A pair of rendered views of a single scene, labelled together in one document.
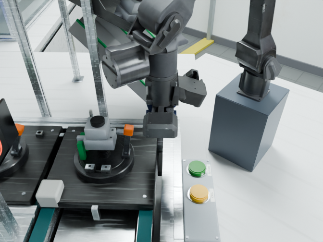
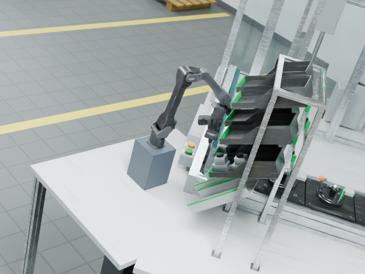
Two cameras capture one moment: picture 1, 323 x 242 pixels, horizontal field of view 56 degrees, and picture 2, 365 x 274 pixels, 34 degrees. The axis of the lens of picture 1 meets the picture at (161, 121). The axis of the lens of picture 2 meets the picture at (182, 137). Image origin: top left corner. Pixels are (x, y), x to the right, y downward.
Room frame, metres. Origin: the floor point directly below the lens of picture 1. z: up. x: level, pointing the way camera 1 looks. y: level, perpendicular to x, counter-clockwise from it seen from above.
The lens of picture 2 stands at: (2.94, -0.05, 2.50)
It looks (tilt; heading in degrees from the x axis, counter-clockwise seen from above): 31 degrees down; 182
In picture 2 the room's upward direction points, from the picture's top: 16 degrees clockwise
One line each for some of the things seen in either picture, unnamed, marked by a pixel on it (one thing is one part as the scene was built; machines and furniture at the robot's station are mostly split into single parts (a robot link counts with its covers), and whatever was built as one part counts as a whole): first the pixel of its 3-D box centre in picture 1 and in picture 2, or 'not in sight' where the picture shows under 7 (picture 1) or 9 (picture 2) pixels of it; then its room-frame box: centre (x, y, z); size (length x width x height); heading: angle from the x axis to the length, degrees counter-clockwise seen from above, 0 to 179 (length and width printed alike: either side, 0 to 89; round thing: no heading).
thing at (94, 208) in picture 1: (95, 212); not in sight; (0.36, 0.14, 0.95); 0.01 x 0.01 x 0.04; 88
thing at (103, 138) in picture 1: (94, 131); not in sight; (0.48, 0.14, 1.06); 0.08 x 0.04 x 0.07; 89
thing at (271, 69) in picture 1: (260, 61); (160, 127); (0.63, -0.23, 1.15); 0.09 x 0.07 x 0.06; 34
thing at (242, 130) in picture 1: (246, 121); (151, 161); (0.64, -0.23, 0.96); 0.14 x 0.14 x 0.20; 52
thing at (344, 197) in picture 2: not in sight; (333, 191); (0.50, 0.63, 1.01); 0.24 x 0.24 x 0.13; 88
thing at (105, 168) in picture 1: (106, 169); not in sight; (0.43, 0.12, 1.00); 0.02 x 0.01 x 0.02; 88
